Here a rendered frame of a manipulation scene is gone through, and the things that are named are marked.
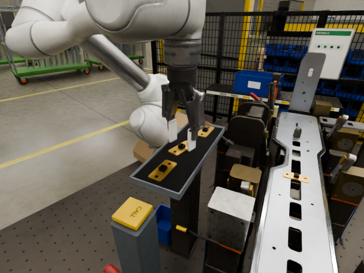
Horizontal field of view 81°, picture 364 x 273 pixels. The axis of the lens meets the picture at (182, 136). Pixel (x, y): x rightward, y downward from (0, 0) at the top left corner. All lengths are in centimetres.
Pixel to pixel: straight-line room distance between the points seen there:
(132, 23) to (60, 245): 93
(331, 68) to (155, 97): 119
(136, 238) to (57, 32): 59
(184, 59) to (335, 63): 138
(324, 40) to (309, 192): 114
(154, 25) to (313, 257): 61
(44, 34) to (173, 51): 42
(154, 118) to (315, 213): 77
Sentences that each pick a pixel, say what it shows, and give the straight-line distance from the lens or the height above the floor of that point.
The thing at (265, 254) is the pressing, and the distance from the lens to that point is 62.
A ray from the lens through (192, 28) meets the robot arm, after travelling 49.
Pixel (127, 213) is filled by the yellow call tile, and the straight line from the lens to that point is 46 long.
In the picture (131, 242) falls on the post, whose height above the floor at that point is 111.
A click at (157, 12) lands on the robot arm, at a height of 151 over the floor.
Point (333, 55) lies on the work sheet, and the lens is 176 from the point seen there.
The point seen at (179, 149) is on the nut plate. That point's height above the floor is 116.
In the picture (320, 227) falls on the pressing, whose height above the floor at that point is 100.
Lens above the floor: 150
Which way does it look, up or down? 29 degrees down
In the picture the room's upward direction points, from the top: straight up
